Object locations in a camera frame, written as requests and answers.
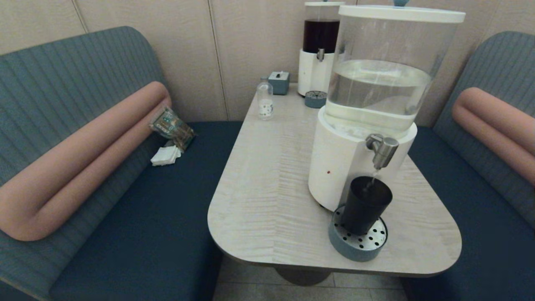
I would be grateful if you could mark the black plastic cup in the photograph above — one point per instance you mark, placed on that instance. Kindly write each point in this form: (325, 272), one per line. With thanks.
(365, 205)

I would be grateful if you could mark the large silver metal tap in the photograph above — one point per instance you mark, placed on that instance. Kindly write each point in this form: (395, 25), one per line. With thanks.
(383, 148)

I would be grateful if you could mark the clear plastic bottle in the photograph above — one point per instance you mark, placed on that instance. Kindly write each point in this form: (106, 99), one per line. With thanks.
(265, 102)

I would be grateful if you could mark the small blue box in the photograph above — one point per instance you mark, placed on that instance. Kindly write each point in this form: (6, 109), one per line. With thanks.
(279, 82)

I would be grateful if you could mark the small blue drip tray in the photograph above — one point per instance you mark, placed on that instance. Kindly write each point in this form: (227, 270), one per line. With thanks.
(316, 99)

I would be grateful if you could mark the clear water dispenser white base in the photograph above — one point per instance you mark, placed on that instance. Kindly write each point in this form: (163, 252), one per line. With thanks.
(342, 159)

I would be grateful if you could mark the dark drink dispenser white base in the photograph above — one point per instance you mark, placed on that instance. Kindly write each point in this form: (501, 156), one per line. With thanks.
(313, 71)

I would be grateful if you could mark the clear snack packet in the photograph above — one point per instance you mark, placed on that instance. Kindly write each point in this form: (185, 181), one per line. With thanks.
(171, 125)

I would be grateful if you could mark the white paper napkins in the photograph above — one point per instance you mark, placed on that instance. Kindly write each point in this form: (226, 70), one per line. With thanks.
(165, 155)

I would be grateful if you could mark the small silver metal tap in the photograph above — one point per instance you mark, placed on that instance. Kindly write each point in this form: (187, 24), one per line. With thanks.
(321, 54)

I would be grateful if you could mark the large blue drip tray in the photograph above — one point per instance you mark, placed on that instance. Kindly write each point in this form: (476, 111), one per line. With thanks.
(359, 248)

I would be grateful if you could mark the small white dispenser lid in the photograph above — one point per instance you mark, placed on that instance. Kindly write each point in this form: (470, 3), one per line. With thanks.
(322, 3)

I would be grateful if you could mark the large white dispenser lid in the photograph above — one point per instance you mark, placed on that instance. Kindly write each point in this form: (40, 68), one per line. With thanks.
(401, 14)

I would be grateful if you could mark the teal upholstered bench sofa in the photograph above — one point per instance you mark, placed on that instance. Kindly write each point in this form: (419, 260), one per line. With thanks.
(62, 75)
(493, 234)

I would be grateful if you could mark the dark table pedestal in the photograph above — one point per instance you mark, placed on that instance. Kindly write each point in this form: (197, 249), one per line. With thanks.
(303, 276)

